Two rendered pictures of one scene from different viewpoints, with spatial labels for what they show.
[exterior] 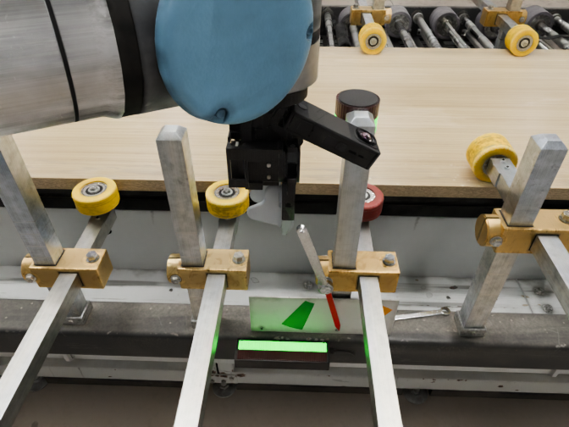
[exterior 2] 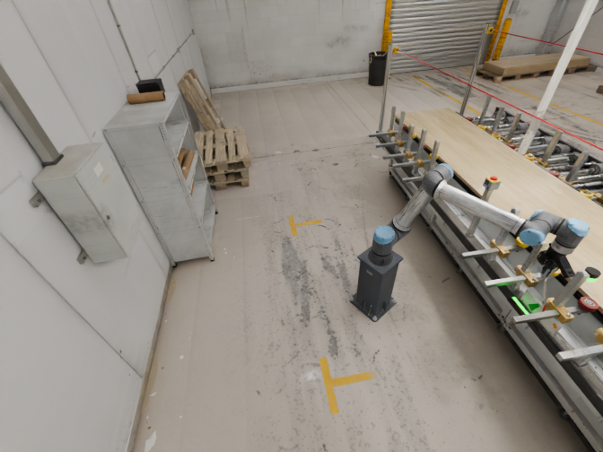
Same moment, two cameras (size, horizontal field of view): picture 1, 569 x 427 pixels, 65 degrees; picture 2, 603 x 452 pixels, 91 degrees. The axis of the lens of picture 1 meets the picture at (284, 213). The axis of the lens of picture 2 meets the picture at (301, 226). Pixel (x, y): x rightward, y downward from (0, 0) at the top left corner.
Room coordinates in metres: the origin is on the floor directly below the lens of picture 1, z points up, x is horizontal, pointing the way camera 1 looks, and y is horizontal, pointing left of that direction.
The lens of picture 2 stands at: (-0.97, -0.80, 2.35)
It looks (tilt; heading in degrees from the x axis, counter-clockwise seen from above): 41 degrees down; 83
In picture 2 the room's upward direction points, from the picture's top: 4 degrees counter-clockwise
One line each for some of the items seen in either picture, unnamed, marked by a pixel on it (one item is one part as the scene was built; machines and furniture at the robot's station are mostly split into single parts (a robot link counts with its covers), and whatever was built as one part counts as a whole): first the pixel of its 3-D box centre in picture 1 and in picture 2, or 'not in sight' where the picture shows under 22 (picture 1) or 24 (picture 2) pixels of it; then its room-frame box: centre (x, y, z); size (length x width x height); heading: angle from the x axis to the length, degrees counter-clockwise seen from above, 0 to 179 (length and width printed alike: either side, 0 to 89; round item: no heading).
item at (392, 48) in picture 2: not in sight; (388, 91); (0.65, 2.71, 1.20); 0.15 x 0.12 x 1.00; 88
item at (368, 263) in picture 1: (355, 269); (558, 309); (0.52, -0.12, 0.85); 0.13 x 0.06 x 0.05; 88
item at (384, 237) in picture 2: not in sight; (383, 239); (-0.16, 0.69, 0.79); 0.17 x 0.15 x 0.18; 31
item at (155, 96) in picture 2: not in sight; (146, 97); (-1.89, 2.11, 1.59); 0.30 x 0.08 x 0.08; 0
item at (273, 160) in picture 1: (267, 131); (554, 256); (0.44, 0.02, 1.15); 0.09 x 0.08 x 0.12; 88
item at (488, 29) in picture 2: not in sight; (474, 77); (1.72, 2.67, 1.25); 0.15 x 0.08 x 1.10; 88
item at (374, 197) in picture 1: (359, 216); (584, 308); (0.65, -0.14, 0.85); 0.08 x 0.08 x 0.11
